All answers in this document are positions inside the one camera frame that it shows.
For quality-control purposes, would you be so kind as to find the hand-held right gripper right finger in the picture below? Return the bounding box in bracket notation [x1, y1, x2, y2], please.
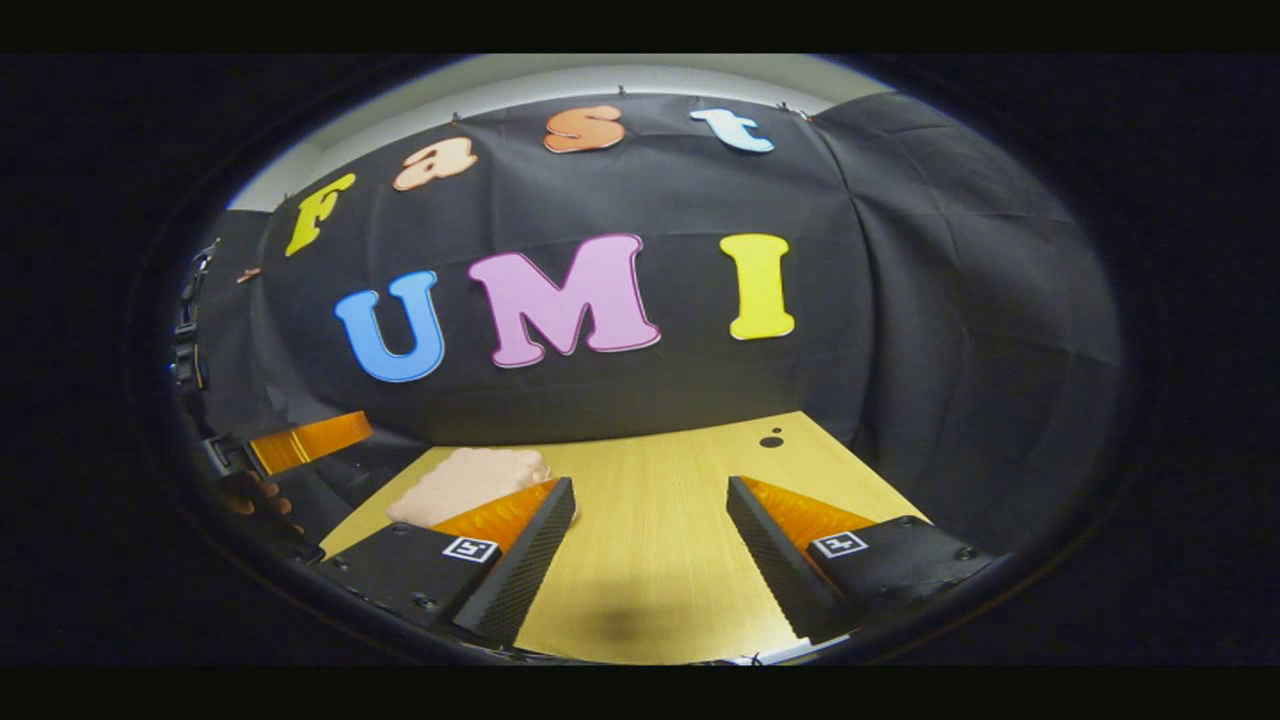
[726, 476, 1001, 644]

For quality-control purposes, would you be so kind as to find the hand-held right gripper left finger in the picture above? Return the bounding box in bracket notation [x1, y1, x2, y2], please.
[318, 476, 578, 648]

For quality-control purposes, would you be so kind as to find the pink suitcase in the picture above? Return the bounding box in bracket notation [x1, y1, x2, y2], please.
[386, 447, 553, 529]

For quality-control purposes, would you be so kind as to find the black backdrop cloth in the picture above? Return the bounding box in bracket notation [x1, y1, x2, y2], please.
[175, 92, 1126, 561]

